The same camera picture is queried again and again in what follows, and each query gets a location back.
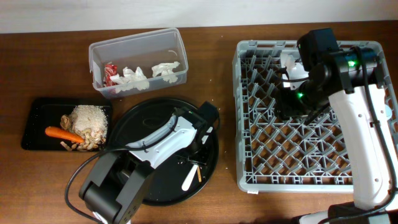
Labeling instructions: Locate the wooden chopstick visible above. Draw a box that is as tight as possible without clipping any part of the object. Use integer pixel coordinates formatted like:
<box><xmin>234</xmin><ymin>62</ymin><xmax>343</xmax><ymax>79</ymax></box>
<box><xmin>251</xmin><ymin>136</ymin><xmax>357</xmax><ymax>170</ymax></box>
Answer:
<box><xmin>197</xmin><ymin>166</ymin><xmax>202</xmax><ymax>183</ymax></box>

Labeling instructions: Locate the white plastic fork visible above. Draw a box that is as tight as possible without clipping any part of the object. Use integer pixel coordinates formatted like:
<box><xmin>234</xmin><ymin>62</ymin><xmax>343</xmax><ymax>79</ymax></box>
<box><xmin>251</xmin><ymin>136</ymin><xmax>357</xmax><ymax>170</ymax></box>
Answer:
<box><xmin>181</xmin><ymin>164</ymin><xmax>198</xmax><ymax>191</ymax></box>

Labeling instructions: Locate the grey plate with food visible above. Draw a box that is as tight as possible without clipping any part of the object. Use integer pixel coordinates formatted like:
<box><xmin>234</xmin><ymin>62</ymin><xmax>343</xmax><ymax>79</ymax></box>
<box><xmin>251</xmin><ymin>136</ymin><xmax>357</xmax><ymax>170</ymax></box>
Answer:
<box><xmin>280</xmin><ymin>54</ymin><xmax>308</xmax><ymax>90</ymax></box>

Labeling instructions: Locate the white tissue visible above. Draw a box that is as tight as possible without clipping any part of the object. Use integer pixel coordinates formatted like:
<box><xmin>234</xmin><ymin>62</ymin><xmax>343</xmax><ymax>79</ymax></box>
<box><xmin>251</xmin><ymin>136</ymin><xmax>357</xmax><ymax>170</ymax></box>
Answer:
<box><xmin>152</xmin><ymin>62</ymin><xmax>180</xmax><ymax>83</ymax></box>

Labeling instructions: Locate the white napkin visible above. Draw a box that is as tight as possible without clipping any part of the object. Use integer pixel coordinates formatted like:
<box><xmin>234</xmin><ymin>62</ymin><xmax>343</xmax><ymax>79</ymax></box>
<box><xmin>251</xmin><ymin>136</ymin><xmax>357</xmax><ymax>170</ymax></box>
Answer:
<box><xmin>110</xmin><ymin>67</ymin><xmax>150</xmax><ymax>93</ymax></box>

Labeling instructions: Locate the red candy wrapper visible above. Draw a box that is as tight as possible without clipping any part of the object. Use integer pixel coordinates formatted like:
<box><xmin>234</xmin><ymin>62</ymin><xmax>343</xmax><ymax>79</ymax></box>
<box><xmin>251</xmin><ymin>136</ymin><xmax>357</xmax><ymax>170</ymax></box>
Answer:
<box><xmin>103</xmin><ymin>63</ymin><xmax>118</xmax><ymax>87</ymax></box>

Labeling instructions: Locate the brown mushroom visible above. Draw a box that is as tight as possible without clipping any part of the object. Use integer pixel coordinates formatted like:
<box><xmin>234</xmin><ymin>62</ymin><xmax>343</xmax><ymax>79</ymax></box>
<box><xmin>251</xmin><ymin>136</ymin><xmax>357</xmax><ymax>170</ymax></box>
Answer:
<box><xmin>60</xmin><ymin>115</ymin><xmax>72</xmax><ymax>131</ymax></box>

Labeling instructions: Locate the orange carrot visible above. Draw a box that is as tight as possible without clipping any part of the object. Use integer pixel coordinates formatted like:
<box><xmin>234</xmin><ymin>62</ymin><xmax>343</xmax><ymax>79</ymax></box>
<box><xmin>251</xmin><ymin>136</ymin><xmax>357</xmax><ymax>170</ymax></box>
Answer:
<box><xmin>45</xmin><ymin>126</ymin><xmax>85</xmax><ymax>143</ymax></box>

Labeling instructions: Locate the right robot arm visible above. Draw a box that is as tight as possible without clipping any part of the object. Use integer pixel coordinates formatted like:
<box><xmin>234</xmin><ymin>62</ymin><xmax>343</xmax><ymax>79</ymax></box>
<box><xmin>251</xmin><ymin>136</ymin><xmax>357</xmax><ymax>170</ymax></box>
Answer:
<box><xmin>278</xmin><ymin>42</ymin><xmax>397</xmax><ymax>223</ymax></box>

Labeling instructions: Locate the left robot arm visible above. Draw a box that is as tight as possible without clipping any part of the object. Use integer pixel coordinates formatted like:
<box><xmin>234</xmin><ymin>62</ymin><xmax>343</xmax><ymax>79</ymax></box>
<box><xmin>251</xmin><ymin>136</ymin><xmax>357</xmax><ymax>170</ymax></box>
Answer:
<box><xmin>79</xmin><ymin>106</ymin><xmax>220</xmax><ymax>223</ymax></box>

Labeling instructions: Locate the grey dishwasher rack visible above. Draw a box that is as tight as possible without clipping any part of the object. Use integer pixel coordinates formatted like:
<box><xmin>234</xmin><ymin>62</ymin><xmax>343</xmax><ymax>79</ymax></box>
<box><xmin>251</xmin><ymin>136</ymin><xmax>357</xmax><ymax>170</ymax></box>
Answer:
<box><xmin>233</xmin><ymin>40</ymin><xmax>397</xmax><ymax>193</ymax></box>

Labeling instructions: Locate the round black tray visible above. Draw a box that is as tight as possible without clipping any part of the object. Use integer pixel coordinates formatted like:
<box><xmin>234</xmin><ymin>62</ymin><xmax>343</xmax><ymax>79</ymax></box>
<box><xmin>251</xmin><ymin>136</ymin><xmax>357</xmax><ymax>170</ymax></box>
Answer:
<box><xmin>108</xmin><ymin>98</ymin><xmax>219</xmax><ymax>206</ymax></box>

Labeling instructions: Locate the clear plastic bin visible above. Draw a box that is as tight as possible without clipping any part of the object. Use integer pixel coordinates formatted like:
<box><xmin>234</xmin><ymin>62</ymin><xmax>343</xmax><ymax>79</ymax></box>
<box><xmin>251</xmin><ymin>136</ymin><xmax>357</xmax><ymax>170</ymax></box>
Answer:
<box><xmin>88</xmin><ymin>28</ymin><xmax>188</xmax><ymax>99</ymax></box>

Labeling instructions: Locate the rice and peanut pile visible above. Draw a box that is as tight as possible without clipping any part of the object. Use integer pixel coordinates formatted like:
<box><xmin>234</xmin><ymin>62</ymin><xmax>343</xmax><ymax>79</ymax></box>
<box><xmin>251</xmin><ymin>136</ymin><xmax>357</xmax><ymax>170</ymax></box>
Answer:
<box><xmin>60</xmin><ymin>105</ymin><xmax>108</xmax><ymax>152</ymax></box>

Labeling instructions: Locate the black rectangular tray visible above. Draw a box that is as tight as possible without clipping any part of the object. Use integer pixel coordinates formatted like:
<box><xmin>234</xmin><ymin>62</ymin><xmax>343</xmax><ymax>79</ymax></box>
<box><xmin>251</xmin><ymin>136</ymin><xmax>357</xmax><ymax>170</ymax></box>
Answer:
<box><xmin>21</xmin><ymin>97</ymin><xmax>113</xmax><ymax>152</ymax></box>

